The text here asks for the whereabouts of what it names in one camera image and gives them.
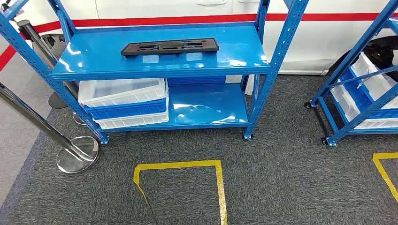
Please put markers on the chrome stanchion post with base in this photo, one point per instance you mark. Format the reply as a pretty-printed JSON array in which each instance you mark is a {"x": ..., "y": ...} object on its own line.
[{"x": 77, "y": 155}]

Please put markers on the white car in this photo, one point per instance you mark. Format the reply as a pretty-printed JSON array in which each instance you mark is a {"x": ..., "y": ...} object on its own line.
[{"x": 311, "y": 40}]

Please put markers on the blue plastic crate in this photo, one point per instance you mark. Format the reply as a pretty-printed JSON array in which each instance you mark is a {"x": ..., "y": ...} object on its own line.
[
  {"x": 130, "y": 110},
  {"x": 357, "y": 93}
]

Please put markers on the black stanchion post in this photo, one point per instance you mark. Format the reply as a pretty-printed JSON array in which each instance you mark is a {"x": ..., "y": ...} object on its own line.
[{"x": 34, "y": 38}]

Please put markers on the red barrier belt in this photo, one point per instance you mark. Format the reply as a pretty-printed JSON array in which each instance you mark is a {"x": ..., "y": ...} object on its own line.
[{"x": 155, "y": 20}]

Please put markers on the blue shelf rack on casters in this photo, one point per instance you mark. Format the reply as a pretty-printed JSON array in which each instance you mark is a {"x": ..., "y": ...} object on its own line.
[{"x": 351, "y": 59}]

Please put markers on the dark round stanchion base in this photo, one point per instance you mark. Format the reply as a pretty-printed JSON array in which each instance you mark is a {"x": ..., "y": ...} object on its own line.
[{"x": 57, "y": 101}]

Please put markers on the black plastic plate frame part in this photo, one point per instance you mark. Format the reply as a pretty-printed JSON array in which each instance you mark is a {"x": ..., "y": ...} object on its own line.
[{"x": 130, "y": 49}]

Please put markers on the blue metal shelf rack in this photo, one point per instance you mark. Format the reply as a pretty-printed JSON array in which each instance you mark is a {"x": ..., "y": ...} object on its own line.
[{"x": 93, "y": 56}]

